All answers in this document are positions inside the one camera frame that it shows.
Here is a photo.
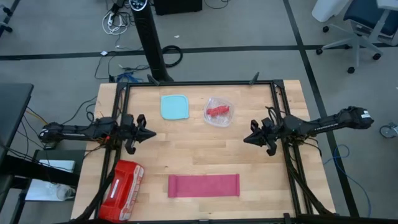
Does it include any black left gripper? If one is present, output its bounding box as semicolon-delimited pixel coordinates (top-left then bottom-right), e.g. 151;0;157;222
119;113;157;156

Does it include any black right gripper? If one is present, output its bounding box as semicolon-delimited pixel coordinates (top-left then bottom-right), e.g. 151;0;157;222
244;117;284;157

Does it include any clear plastic container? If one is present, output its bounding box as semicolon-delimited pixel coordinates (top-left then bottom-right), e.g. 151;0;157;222
203;96;235;128

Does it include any light blue container lid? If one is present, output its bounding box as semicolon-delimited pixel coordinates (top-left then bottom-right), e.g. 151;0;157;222
160;94;190;121

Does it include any clear zipper bag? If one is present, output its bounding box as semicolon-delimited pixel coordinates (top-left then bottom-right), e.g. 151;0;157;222
205;99;233;126
206;105;231;118

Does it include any red first aid case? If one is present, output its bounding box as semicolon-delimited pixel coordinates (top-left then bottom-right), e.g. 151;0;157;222
98;159;146;223

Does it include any black tower fan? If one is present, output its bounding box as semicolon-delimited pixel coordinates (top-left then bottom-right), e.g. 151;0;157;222
128;0;175;83

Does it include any clear glass jar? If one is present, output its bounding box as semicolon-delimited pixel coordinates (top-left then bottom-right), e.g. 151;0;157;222
56;183;76;201

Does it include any black stand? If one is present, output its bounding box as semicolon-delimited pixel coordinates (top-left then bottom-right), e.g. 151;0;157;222
0;148;86;224

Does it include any white paper sheet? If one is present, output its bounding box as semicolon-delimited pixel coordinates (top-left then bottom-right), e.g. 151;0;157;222
25;179;76;202

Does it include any grey caster wheel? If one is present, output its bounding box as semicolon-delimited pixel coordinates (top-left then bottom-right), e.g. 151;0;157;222
379;122;398;139

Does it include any black box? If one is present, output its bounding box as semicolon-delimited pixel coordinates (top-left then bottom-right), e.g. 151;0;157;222
153;0;203;16

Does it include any black desk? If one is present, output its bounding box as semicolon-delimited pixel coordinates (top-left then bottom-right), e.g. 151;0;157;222
0;82;35;162

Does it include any white waste bin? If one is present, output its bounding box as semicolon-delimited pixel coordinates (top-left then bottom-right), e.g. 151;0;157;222
311;0;351;23

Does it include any blue seat office chair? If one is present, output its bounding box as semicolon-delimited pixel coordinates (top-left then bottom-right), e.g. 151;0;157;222
315;0;398;75

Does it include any black chair base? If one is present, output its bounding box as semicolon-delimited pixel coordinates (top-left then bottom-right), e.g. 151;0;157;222
0;0;15;35

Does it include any blue cable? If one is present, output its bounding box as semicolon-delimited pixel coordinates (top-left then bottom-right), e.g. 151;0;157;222
323;144;373;218
116;72;141;84

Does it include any black coiled cable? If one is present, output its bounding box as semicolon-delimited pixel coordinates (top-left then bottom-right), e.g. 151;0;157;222
161;44;184;68

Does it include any yellow cable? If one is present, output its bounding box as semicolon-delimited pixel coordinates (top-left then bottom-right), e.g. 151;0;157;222
25;109;49;126

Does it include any white cable bundle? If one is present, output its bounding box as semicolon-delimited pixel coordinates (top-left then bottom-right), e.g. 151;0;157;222
101;11;129;36

